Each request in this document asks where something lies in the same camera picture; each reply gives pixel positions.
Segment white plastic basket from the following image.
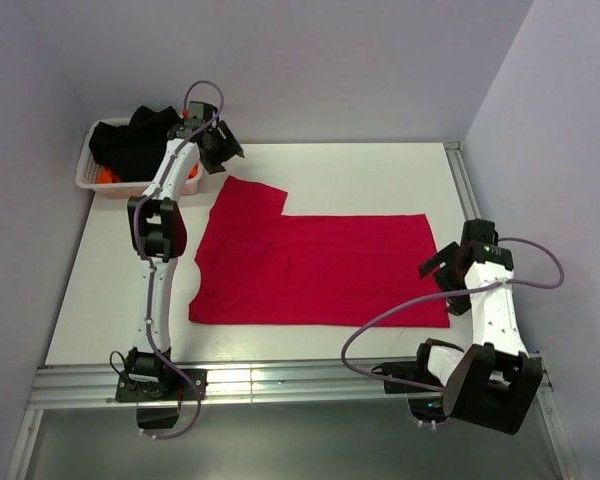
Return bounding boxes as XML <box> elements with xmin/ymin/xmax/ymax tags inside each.
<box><xmin>74</xmin><ymin>117</ymin><xmax>204</xmax><ymax>201</ymax></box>

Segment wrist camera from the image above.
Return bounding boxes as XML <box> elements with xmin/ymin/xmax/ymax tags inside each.
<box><xmin>167</xmin><ymin>101</ymin><xmax>218</xmax><ymax>140</ymax></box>
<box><xmin>460</xmin><ymin>219</ymin><xmax>514</xmax><ymax>271</ymax></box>

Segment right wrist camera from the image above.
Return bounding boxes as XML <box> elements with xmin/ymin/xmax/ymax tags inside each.
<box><xmin>460</xmin><ymin>219</ymin><xmax>514</xmax><ymax>271</ymax></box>

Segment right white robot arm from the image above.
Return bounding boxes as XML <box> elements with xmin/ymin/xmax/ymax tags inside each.
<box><xmin>412</xmin><ymin>240</ymin><xmax>544</xmax><ymax>435</ymax></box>

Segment orange t shirt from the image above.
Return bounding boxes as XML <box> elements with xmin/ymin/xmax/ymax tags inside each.
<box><xmin>95</xmin><ymin>162</ymin><xmax>201</xmax><ymax>189</ymax></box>

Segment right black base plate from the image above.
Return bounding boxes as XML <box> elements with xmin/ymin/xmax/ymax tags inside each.
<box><xmin>372</xmin><ymin>361</ymin><xmax>442</xmax><ymax>395</ymax></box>

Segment black t shirt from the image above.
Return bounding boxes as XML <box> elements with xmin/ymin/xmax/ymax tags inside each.
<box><xmin>89</xmin><ymin>106</ymin><xmax>181</xmax><ymax>183</ymax></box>

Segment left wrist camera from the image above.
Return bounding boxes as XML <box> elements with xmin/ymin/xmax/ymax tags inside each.
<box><xmin>167</xmin><ymin>101</ymin><xmax>218</xmax><ymax>140</ymax></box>

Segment front aluminium rail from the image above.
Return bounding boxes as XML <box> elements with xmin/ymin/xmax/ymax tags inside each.
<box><xmin>27</xmin><ymin>358</ymin><xmax>551</xmax><ymax>410</ymax></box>

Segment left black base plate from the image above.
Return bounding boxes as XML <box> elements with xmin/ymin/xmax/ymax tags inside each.
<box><xmin>114</xmin><ymin>368</ymin><xmax>207</xmax><ymax>403</ymax></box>

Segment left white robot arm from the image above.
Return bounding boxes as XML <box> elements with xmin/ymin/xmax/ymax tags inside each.
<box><xmin>124</xmin><ymin>120</ymin><xmax>244</xmax><ymax>399</ymax></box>

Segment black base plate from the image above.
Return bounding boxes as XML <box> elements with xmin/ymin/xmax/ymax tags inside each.
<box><xmin>372</xmin><ymin>361</ymin><xmax>442</xmax><ymax>395</ymax></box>
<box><xmin>114</xmin><ymin>368</ymin><xmax>207</xmax><ymax>403</ymax></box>

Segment red t shirt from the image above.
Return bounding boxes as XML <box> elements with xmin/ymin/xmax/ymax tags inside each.
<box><xmin>189</xmin><ymin>176</ymin><xmax>437</xmax><ymax>327</ymax></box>

